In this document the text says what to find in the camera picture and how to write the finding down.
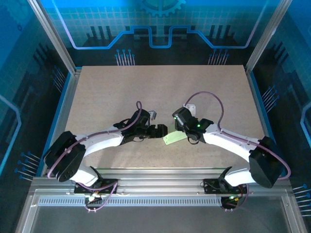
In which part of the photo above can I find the aluminium side rail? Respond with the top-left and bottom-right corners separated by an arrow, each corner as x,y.
244,69 -> 286,177
40,69 -> 82,177

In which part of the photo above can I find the grey metal base tray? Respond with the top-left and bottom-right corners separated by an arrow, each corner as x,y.
31,206 -> 291,233

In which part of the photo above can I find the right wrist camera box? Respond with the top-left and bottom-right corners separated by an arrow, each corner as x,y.
184,103 -> 197,116

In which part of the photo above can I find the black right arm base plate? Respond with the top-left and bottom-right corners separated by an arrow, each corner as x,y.
203,178 -> 249,195

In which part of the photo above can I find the aluminium corner post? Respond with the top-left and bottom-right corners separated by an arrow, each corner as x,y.
243,0 -> 294,75
27,0 -> 83,75

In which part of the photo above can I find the light green paper box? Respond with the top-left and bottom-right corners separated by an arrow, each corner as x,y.
162,131 -> 187,146

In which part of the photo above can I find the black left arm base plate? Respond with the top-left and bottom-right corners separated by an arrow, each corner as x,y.
73,178 -> 119,195

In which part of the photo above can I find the black controller board with LEDs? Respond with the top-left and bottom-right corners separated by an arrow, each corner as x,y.
221,194 -> 243,211

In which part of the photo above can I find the slotted grey cable duct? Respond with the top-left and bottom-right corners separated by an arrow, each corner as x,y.
37,197 -> 225,207

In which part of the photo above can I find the aluminium frame cross rail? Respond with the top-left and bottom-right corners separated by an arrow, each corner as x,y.
30,167 -> 294,198

